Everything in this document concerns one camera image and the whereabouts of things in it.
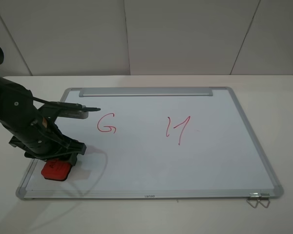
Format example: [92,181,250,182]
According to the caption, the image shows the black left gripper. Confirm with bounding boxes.
[8,115,85,167]

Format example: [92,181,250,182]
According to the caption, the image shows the red whiteboard eraser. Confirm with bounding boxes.
[41,159,72,181]

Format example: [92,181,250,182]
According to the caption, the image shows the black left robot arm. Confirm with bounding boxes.
[0,77,86,165]

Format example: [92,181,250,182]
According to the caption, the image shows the grey whiteboard pen tray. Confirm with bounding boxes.
[79,87,213,97]

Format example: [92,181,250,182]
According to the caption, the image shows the white aluminium-framed whiteboard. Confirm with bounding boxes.
[16,87,284,199]

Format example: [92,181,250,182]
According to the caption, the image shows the left silver binder clip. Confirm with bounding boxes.
[247,193,260,209]

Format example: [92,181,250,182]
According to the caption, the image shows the silver binder clip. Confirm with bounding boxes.
[247,193,260,209]
[257,193,271,209]

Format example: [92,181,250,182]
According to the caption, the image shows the right silver binder clip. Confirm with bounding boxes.
[257,193,271,209]

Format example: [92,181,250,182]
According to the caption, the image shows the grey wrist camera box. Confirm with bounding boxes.
[38,102,90,122]

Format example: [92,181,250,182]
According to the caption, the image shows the black camera cable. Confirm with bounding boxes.
[0,40,101,113]

